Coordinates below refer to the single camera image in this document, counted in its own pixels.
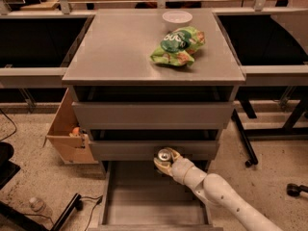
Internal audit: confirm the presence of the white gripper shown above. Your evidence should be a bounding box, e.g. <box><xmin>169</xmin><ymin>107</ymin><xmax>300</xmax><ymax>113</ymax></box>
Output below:
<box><xmin>154</xmin><ymin>147</ymin><xmax>206</xmax><ymax>186</ymax></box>

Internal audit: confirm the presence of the green soda can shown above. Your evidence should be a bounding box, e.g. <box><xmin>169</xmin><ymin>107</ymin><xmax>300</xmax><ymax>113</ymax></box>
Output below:
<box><xmin>158</xmin><ymin>148</ymin><xmax>172</xmax><ymax>162</ymax></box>

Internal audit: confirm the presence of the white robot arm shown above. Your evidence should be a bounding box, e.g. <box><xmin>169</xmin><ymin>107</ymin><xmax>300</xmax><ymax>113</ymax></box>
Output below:
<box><xmin>154</xmin><ymin>147</ymin><xmax>283</xmax><ymax>231</ymax></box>

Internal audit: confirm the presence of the grey bottom drawer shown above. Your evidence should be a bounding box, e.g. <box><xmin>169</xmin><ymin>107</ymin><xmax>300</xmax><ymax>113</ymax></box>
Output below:
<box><xmin>89</xmin><ymin>161</ymin><xmax>223</xmax><ymax>231</ymax></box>

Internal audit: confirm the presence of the grey drawer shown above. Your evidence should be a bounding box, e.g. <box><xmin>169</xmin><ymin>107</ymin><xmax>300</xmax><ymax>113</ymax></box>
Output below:
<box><xmin>89</xmin><ymin>161</ymin><xmax>223</xmax><ymax>231</ymax></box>
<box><xmin>90</xmin><ymin>141</ymin><xmax>219</xmax><ymax>161</ymax></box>
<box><xmin>72</xmin><ymin>102</ymin><xmax>234</xmax><ymax>130</ymax></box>

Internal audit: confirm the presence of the grey drawer cabinet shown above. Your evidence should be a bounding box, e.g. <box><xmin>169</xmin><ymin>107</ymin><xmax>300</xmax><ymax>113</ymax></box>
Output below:
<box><xmin>63</xmin><ymin>9</ymin><xmax>245</xmax><ymax>167</ymax></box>

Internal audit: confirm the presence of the grey middle drawer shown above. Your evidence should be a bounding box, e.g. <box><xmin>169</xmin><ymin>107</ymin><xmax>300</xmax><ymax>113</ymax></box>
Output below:
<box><xmin>90</xmin><ymin>141</ymin><xmax>219</xmax><ymax>161</ymax></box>

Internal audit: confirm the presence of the grey top drawer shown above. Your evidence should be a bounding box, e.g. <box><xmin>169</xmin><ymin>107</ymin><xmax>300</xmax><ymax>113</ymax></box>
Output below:
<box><xmin>72</xmin><ymin>102</ymin><xmax>234</xmax><ymax>130</ymax></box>

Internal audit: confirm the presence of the black table leg with caster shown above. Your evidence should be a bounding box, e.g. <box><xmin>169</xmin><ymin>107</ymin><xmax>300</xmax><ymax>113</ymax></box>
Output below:
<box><xmin>232</xmin><ymin>110</ymin><xmax>258</xmax><ymax>167</ymax></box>

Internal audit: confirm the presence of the cardboard box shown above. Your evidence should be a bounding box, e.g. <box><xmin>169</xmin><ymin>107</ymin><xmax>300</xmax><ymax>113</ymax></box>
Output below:
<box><xmin>46</xmin><ymin>90</ymin><xmax>96</xmax><ymax>164</ymax></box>

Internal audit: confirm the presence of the orange fruit in box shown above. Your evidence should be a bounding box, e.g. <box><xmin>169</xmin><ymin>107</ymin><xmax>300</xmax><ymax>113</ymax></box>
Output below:
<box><xmin>71</xmin><ymin>127</ymin><xmax>80</xmax><ymax>136</ymax></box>

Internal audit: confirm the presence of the black stand leg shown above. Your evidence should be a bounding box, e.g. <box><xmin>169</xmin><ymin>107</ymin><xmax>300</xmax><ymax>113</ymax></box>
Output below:
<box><xmin>0</xmin><ymin>193</ymin><xmax>83</xmax><ymax>231</ymax></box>

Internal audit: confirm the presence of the green chip bag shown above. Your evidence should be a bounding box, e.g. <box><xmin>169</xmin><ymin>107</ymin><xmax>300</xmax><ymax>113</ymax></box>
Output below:
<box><xmin>150</xmin><ymin>26</ymin><xmax>205</xmax><ymax>66</ymax></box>

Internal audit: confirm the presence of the black caster wheel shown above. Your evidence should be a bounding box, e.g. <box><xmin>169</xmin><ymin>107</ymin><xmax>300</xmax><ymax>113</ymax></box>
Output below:
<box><xmin>286</xmin><ymin>184</ymin><xmax>308</xmax><ymax>197</ymax></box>

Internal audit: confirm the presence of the clear plastic bottle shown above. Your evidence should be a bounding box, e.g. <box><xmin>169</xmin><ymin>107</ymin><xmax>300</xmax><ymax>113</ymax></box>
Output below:
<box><xmin>29</xmin><ymin>197</ymin><xmax>52</xmax><ymax>217</ymax></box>

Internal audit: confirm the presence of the white bowl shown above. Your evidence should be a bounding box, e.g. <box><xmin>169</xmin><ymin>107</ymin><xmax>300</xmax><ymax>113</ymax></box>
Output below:
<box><xmin>162</xmin><ymin>10</ymin><xmax>193</xmax><ymax>31</ymax></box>

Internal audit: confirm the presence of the black floor cable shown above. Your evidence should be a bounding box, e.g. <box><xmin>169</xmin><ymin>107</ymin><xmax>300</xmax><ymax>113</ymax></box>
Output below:
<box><xmin>80</xmin><ymin>194</ymin><xmax>104</xmax><ymax>231</ymax></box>

